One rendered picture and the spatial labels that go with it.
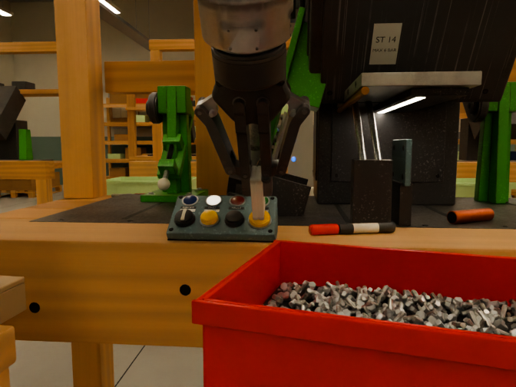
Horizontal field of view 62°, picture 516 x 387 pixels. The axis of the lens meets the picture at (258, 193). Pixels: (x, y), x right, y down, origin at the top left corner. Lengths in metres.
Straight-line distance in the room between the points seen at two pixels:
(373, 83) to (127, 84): 0.88
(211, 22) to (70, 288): 0.42
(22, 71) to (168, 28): 3.95
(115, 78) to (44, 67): 11.29
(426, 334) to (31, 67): 12.68
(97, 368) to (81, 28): 0.97
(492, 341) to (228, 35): 0.31
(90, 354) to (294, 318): 1.18
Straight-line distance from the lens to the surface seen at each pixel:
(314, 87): 0.81
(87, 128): 1.30
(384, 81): 0.63
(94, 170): 1.31
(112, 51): 11.95
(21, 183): 9.66
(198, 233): 0.59
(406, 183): 0.73
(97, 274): 0.65
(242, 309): 0.31
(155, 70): 1.34
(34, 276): 0.69
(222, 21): 0.41
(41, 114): 12.60
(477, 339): 0.29
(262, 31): 0.41
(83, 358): 1.46
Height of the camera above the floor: 1.03
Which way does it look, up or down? 6 degrees down
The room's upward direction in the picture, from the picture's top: straight up
